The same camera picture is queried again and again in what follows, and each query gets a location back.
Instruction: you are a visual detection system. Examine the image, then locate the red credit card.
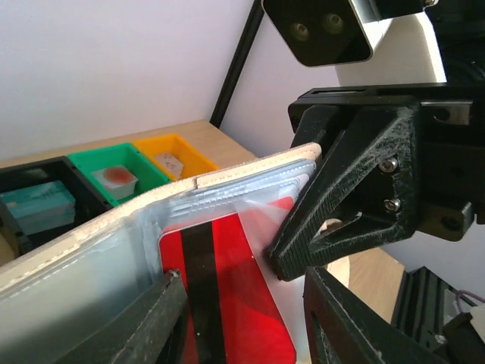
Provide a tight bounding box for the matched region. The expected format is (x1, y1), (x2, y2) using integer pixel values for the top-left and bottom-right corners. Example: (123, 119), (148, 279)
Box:
(159, 196), (296, 363)

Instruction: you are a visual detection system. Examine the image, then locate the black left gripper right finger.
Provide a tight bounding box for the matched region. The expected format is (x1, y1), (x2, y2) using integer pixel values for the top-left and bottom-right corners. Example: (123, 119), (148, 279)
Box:
(303, 267), (445, 363)

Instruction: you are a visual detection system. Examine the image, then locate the black bin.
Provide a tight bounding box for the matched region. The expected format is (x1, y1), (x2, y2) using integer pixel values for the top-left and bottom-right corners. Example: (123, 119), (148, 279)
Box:
(1, 156), (112, 257)

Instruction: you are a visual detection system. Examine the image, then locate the green bin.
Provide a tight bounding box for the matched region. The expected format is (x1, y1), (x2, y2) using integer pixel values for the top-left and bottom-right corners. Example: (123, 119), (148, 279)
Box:
(68, 143), (171, 206)

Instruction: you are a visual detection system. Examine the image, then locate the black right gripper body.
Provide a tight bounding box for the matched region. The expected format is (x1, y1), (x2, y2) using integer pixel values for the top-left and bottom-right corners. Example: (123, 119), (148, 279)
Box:
(288, 83), (484, 241)

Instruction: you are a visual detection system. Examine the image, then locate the yellow bin at back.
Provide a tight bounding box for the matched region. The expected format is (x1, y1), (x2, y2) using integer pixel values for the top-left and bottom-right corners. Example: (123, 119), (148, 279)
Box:
(132, 133), (218, 180)

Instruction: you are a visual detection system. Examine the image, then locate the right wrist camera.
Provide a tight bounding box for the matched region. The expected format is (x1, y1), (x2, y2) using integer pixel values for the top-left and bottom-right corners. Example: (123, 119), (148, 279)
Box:
(262, 0), (426, 67)

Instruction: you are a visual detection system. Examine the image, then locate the grey card in yellow bin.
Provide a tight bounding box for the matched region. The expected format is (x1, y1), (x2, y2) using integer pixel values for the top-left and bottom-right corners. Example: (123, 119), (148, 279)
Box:
(155, 152), (184, 178)

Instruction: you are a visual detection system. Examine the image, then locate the black frame post right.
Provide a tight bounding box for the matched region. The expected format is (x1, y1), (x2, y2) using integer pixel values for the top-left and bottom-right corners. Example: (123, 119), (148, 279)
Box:
(209, 0), (264, 128)

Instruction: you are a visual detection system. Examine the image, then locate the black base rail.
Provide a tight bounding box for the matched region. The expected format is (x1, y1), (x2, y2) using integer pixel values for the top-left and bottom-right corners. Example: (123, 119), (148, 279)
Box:
(391, 267), (484, 363)

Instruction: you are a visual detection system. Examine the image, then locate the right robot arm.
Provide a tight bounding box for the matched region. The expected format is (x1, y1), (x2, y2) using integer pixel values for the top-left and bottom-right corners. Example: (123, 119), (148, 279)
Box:
(268, 21), (484, 281)

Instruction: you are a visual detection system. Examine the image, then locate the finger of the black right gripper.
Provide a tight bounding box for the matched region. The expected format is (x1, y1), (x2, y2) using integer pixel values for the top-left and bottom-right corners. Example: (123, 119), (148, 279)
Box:
(267, 105), (419, 281)
(289, 105), (364, 152)

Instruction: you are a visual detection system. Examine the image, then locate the cream leather card holder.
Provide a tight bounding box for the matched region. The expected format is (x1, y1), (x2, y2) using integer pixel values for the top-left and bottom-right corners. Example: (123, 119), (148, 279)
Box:
(1, 143), (321, 363)

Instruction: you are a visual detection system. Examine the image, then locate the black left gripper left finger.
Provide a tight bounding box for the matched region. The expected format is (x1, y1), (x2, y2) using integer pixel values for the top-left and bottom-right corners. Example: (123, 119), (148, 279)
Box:
(62, 270), (189, 363)

